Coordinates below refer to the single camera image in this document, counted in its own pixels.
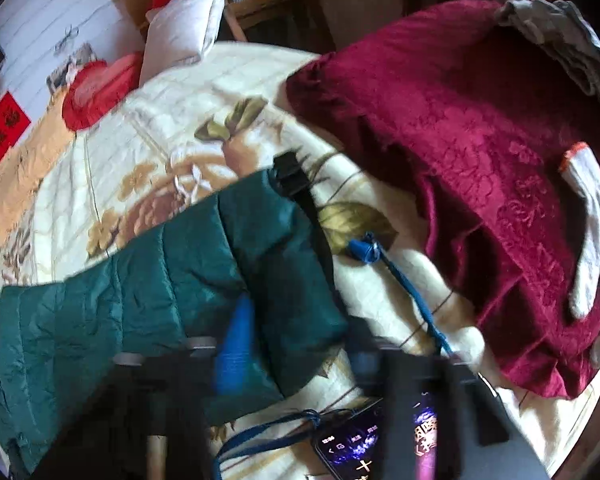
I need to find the dark green puffer jacket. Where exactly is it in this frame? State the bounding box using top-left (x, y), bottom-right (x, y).
top-left (0, 153), bottom-right (347, 474)

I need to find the smartphone with lit screen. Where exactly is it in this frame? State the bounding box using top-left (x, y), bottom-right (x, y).
top-left (312, 392), bottom-right (437, 479)

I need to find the white knit work glove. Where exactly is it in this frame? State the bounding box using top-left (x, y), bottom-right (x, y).
top-left (559, 142), bottom-right (600, 368)

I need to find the yellow ruffled pillow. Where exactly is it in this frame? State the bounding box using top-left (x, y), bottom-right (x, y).
top-left (0, 88), bottom-right (76, 248)

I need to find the floral cream bed quilt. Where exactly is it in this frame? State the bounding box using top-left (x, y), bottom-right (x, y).
top-left (0, 42), bottom-right (600, 474)

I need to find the red banner with characters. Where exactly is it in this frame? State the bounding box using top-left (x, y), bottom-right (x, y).
top-left (0, 91), bottom-right (31, 161)

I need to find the dark red velvet blanket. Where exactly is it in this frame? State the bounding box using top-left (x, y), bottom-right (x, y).
top-left (286, 0), bottom-right (600, 399)

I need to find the red ruffled heart pillow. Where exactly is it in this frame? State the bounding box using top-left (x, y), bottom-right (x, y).
top-left (61, 52), bottom-right (143, 131)

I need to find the framed photo on headboard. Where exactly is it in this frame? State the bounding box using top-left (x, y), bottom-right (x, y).
top-left (46, 42), bottom-right (97, 96)

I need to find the white satin pillow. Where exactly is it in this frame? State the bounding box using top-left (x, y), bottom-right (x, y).
top-left (140, 0), bottom-right (225, 84)

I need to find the grey cloth garment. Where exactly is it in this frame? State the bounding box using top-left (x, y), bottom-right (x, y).
top-left (495, 0), bottom-right (600, 99)

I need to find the wooden chair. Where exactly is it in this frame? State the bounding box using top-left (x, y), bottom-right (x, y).
top-left (224, 0), bottom-right (330, 52)

